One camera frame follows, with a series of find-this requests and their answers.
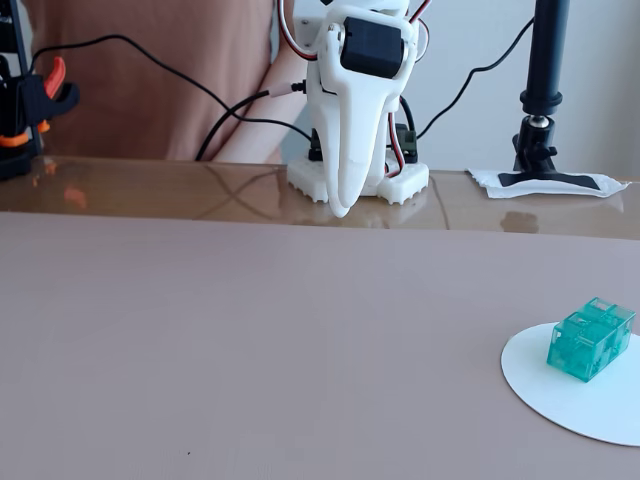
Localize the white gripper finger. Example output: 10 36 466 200
319 22 360 220
344 74 402 202

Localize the black camera cable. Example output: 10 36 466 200
415 17 537 141

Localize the pink table mat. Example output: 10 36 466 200
0 209 640 480

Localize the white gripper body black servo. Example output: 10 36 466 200
325 3 416 85

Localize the black cable with white plug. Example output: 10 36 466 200
193 79 309 162

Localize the black camera stand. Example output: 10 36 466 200
497 0 606 192

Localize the black orange spring clamp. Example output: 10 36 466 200
0 55 81 149

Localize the white paper circle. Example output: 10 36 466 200
500 321 640 447

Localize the person in salmon shirt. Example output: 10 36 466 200
27 0 296 162

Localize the bare person forearm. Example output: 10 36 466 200
212 47 311 165

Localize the teal lego brick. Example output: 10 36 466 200
545 296 637 384

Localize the red white black servo cable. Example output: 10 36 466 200
382 95 417 180
276 0 321 62
405 0 432 64

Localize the thin black power cable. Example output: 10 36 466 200
28 33 314 144

